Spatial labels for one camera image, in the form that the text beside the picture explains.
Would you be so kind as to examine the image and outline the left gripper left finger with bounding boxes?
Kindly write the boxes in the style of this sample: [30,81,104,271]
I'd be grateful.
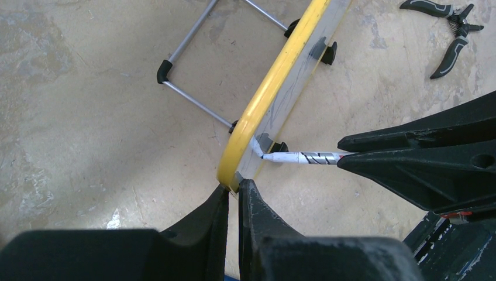
[160,185,229,280]

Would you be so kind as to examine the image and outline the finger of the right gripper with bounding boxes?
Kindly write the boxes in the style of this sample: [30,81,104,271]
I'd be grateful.
[337,140,495,214]
[337,91,495,153]

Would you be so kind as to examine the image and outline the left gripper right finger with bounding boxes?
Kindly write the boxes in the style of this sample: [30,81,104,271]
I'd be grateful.
[238,179,303,280]

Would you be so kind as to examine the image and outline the blue white marker pen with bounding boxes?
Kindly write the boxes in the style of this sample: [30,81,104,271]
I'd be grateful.
[261,152,352,165]

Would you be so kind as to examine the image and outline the yellow framed whiteboard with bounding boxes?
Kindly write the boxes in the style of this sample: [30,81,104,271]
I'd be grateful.
[156,0,353,193]

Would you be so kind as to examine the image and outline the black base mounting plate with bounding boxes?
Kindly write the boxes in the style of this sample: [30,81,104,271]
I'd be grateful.
[404,213,495,280]

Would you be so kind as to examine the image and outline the black pliers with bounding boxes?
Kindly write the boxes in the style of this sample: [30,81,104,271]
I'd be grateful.
[399,0,485,80]

